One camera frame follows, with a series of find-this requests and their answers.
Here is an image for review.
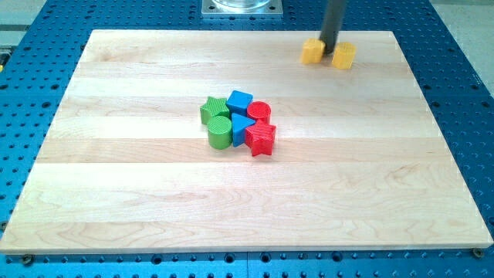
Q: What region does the yellow heart block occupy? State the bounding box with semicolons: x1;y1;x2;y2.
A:
332;42;357;70

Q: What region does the light wooden board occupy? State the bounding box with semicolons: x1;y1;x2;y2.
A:
1;30;492;255

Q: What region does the red star block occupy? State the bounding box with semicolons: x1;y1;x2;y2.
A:
245;120;276;156

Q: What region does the blue triangle block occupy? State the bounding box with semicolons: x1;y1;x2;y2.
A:
232;113;255;147

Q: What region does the green cylinder block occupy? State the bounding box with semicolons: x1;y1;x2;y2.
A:
207;116;232;150

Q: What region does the red cylinder block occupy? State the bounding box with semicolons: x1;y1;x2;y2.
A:
246;101;272;124

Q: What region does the blue cube block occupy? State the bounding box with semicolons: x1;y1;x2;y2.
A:
226;90;253;116

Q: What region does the green star block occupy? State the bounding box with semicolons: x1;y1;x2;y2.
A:
199;97;231;125

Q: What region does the yellow pentagon block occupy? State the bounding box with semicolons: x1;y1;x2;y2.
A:
300;38;326;64

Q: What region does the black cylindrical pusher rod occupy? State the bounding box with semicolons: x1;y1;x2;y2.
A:
320;0;347;54

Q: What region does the blue perforated metal table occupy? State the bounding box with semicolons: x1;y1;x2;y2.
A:
1;0;493;277

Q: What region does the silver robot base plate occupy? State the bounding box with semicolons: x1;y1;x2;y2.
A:
201;0;283;18

